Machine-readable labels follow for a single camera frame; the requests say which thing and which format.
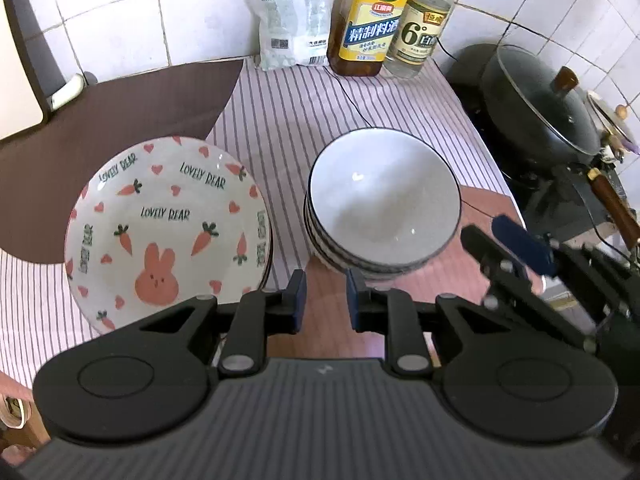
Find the purple striped tablecloth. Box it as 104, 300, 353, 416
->
0, 55, 527, 386

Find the small lidded pot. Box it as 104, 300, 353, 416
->
585, 89, 640, 157

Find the small white plastic object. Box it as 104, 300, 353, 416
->
49, 74, 87, 111

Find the white ribbed bowl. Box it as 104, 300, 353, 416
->
303, 200, 459, 277
306, 129, 462, 268
312, 240, 442, 284

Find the yellow label cooking wine bottle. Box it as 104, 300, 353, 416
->
327, 0, 414, 79

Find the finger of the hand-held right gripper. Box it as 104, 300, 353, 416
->
490, 214, 565, 279
461, 225, 602, 356

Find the white salt bag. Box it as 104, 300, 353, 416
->
244, 0, 342, 72

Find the pink rabbit print plate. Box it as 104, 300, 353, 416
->
64, 135, 271, 337

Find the black wok with glass lid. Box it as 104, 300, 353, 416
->
479, 44, 604, 159
445, 42, 640, 273

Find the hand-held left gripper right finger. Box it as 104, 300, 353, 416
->
345, 267, 501, 377

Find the clear vinegar bottle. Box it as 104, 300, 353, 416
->
384, 0, 459, 81

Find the brown wooden utensil handle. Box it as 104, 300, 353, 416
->
587, 167, 640, 249

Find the tape roll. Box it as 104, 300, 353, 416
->
0, 395, 32, 431

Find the cream cutting board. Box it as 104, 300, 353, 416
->
0, 0, 67, 132

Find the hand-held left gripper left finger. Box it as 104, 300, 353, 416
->
139, 269, 308, 379

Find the brown table mat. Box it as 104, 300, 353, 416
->
0, 57, 257, 267

